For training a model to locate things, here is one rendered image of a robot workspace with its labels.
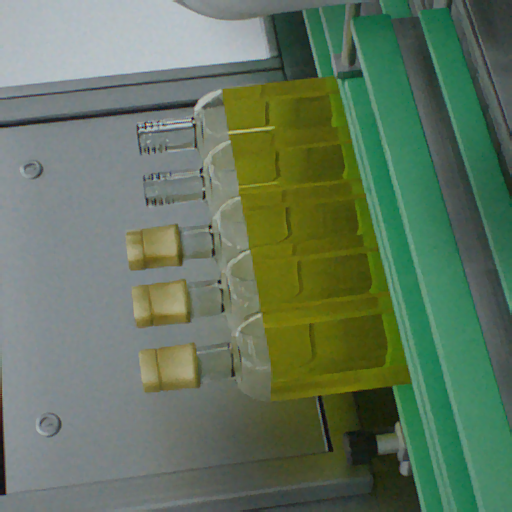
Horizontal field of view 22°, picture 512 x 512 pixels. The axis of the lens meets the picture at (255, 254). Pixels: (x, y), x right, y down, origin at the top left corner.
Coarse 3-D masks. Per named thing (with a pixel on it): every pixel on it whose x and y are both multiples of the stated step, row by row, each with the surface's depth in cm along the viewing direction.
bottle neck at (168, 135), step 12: (168, 120) 113; (180, 120) 113; (144, 132) 112; (156, 132) 112; (168, 132) 112; (180, 132) 112; (144, 144) 112; (156, 144) 112; (168, 144) 112; (180, 144) 113; (192, 144) 113
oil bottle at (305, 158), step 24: (216, 144) 110; (240, 144) 109; (264, 144) 109; (288, 144) 109; (312, 144) 109; (336, 144) 109; (216, 168) 108; (240, 168) 108; (264, 168) 108; (288, 168) 108; (312, 168) 108; (336, 168) 108; (216, 192) 108; (240, 192) 108
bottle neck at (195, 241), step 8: (184, 232) 106; (192, 232) 106; (200, 232) 106; (208, 232) 106; (184, 240) 106; (192, 240) 106; (200, 240) 106; (208, 240) 106; (184, 248) 106; (192, 248) 106; (200, 248) 106; (208, 248) 106; (184, 256) 106; (192, 256) 106; (200, 256) 106; (208, 256) 106
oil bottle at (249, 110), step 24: (216, 96) 113; (240, 96) 113; (264, 96) 113; (288, 96) 113; (312, 96) 113; (336, 96) 113; (192, 120) 113; (216, 120) 111; (240, 120) 111; (264, 120) 111; (288, 120) 111; (312, 120) 111; (336, 120) 111
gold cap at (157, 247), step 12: (144, 228) 106; (156, 228) 106; (168, 228) 106; (132, 240) 105; (144, 240) 105; (156, 240) 105; (168, 240) 105; (132, 252) 105; (144, 252) 105; (156, 252) 105; (168, 252) 105; (180, 252) 105; (132, 264) 105; (144, 264) 106; (156, 264) 106; (168, 264) 106; (180, 264) 106
